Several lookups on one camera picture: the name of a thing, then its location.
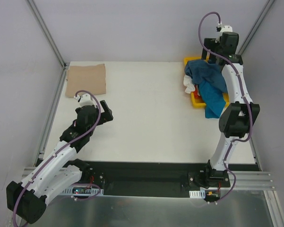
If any right aluminium frame post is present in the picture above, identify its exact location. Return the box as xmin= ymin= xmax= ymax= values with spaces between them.
xmin=236 ymin=0 xmax=276 ymax=62

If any dark blue t-shirt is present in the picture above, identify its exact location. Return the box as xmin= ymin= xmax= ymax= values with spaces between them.
xmin=184 ymin=59 xmax=228 ymax=93

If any white cable duct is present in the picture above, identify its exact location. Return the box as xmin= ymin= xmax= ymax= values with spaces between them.
xmin=189 ymin=190 xmax=206 ymax=199
xmin=60 ymin=187 xmax=104 ymax=196

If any folded beige t-shirt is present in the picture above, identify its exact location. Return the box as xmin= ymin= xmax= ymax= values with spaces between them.
xmin=65 ymin=64 xmax=106 ymax=98

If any yellow plastic bin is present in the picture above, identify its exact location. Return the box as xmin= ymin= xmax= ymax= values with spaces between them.
xmin=183 ymin=57 xmax=230 ymax=108

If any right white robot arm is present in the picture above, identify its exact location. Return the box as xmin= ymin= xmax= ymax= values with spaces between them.
xmin=194 ymin=23 xmax=260 ymax=188

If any right white cable duct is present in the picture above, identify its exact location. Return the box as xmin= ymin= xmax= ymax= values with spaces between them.
xmin=189 ymin=190 xmax=206 ymax=199

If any white t-shirt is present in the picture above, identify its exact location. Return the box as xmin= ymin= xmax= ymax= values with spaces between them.
xmin=183 ymin=75 xmax=196 ymax=94

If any bright blue t-shirt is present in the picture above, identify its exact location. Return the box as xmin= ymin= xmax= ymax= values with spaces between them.
xmin=198 ymin=80 xmax=226 ymax=119

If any aluminium frame post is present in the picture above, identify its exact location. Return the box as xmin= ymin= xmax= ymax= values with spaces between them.
xmin=26 ymin=0 xmax=69 ymax=69
xmin=236 ymin=0 xmax=276 ymax=62

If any red cloth in bin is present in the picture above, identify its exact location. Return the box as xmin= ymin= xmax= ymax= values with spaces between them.
xmin=193 ymin=88 xmax=201 ymax=99

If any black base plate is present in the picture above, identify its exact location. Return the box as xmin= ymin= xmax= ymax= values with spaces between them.
xmin=61 ymin=160 xmax=231 ymax=197

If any left aluminium frame post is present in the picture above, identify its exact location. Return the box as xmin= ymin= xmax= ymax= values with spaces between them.
xmin=26 ymin=0 xmax=69 ymax=69

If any left white cable duct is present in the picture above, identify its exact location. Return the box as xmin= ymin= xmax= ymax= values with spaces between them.
xmin=60 ymin=187 xmax=104 ymax=196

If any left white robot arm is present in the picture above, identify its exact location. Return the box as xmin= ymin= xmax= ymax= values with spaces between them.
xmin=6 ymin=90 xmax=113 ymax=226

